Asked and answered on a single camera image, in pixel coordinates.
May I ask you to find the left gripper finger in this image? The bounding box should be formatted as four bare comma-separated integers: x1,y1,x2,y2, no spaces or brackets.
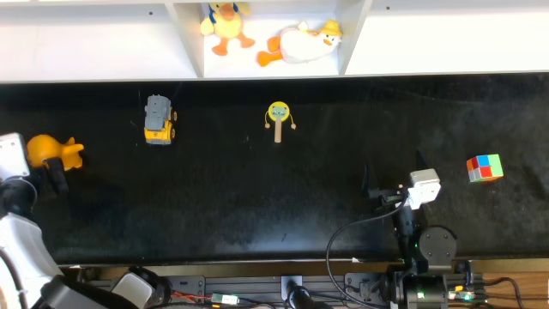
44,157,70,196

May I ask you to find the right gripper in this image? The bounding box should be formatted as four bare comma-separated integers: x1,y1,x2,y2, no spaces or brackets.
361,148,431,213

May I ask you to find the yellow rubber duck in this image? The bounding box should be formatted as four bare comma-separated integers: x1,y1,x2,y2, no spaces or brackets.
26,134,85,173

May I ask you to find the many-coloured puzzle cube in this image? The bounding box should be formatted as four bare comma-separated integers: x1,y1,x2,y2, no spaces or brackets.
466,154,504,184

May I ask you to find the grey and yellow toy truck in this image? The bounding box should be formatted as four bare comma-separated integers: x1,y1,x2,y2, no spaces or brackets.
143,94,178,146

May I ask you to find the yellow rattle drum toy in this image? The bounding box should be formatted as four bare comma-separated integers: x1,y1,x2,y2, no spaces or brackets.
263,100,298,144

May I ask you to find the white shelf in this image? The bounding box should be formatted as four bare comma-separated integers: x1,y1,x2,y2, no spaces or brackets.
0,0,549,84

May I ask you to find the white plush duck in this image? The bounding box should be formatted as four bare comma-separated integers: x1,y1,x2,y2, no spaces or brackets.
256,19,344,68

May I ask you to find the yellow plush duck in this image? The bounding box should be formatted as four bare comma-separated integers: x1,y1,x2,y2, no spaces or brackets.
199,2,256,57

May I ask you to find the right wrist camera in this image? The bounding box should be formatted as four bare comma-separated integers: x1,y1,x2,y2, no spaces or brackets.
406,167,443,211

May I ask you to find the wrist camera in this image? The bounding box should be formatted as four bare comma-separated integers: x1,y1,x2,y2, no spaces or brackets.
0,132,31,182
406,167,443,211

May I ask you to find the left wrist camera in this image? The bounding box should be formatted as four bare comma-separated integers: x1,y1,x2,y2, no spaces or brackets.
0,132,31,182

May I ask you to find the black cable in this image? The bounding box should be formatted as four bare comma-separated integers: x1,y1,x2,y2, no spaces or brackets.
324,191,411,309

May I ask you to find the mounting rail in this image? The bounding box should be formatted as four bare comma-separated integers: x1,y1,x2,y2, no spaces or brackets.
63,264,549,309

